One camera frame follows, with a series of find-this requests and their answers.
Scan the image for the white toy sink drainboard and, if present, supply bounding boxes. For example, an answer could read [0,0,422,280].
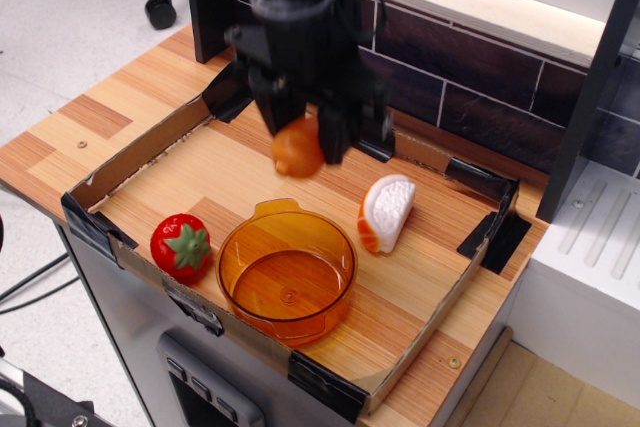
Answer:
[529,154,640,318]

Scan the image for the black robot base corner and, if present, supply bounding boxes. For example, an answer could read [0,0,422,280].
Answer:
[1,351,110,426]

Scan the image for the dark grey vertical post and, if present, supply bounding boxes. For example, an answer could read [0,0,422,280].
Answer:
[537,0,639,222]

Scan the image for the black floor cables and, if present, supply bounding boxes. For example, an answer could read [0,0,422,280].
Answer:
[0,251,81,317]

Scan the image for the grey toy oven front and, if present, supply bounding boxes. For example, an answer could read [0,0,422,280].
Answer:
[157,333,266,427]

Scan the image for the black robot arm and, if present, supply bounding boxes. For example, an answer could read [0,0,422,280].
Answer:
[225,0,395,165]

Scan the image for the transparent orange plastic pot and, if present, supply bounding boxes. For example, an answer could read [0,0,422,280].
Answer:
[216,199,358,347]

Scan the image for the red toy strawberry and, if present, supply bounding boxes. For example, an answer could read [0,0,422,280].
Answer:
[150,213,212,283]

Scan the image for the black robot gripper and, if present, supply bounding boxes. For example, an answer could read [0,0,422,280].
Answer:
[225,0,393,165]

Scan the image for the white orange toy sushi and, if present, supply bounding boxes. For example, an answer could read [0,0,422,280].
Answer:
[357,174,416,253]

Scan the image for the cardboard fence with black tape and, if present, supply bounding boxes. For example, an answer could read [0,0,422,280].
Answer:
[61,99,542,426]

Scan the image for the orange toy carrot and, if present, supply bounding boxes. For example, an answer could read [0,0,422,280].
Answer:
[271,116,325,179]

